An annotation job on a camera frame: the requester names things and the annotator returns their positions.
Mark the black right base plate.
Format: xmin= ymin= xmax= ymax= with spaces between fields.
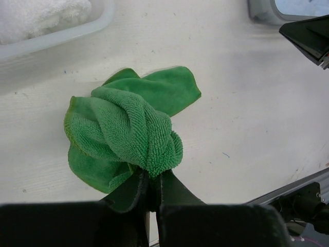
xmin=270 ymin=182 xmax=328 ymax=237

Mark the green towel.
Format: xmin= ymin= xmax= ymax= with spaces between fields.
xmin=64 ymin=66 xmax=202 ymax=193

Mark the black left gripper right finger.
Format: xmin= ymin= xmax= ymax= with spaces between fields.
xmin=159 ymin=171 xmax=205 ymax=206

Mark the white plastic basket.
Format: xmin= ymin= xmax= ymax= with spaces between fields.
xmin=1 ymin=0 xmax=116 ymax=60

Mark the light blue towel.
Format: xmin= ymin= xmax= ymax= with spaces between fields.
xmin=275 ymin=0 xmax=328 ymax=16

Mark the grey transparent plastic bin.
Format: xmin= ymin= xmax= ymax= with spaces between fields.
xmin=247 ymin=0 xmax=328 ymax=26

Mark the white towel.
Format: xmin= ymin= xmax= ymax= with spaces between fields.
xmin=1 ymin=1 xmax=92 ymax=45

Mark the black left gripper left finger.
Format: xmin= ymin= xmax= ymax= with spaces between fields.
xmin=100 ymin=169 xmax=149 ymax=213

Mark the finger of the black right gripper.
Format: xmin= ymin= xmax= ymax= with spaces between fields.
xmin=279 ymin=15 xmax=328 ymax=66

